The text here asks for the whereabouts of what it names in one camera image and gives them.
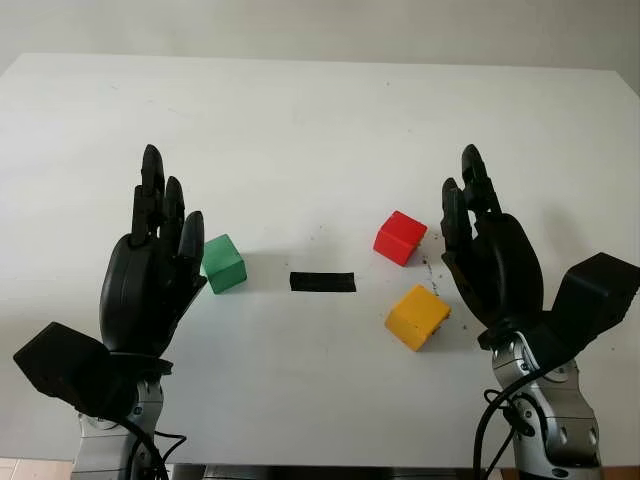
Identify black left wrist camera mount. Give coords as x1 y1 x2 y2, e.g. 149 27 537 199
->
13 322 137 420

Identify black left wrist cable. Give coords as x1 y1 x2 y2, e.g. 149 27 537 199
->
119 418 188 480

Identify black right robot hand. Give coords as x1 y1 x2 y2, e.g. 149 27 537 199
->
439 143 547 332

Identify black tape strip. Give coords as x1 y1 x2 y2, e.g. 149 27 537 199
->
288 271 357 294

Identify red wooden block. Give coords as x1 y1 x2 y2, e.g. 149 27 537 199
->
373 210 429 267

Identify yellow wooden block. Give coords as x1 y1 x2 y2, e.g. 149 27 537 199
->
383 284 452 353

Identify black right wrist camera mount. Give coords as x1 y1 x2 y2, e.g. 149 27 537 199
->
519 252 640 372

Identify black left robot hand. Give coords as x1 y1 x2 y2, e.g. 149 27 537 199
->
98 143 209 359

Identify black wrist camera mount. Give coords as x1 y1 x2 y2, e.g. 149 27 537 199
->
13 322 137 420
519 252 640 372

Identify green wooden block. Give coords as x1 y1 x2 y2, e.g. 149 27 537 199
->
199 233 249 295

